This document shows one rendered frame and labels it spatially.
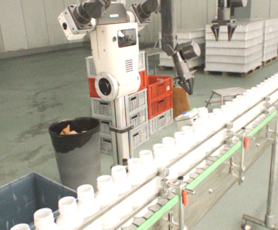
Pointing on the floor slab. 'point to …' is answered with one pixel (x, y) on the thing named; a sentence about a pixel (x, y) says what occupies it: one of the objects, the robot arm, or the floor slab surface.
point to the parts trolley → (155, 60)
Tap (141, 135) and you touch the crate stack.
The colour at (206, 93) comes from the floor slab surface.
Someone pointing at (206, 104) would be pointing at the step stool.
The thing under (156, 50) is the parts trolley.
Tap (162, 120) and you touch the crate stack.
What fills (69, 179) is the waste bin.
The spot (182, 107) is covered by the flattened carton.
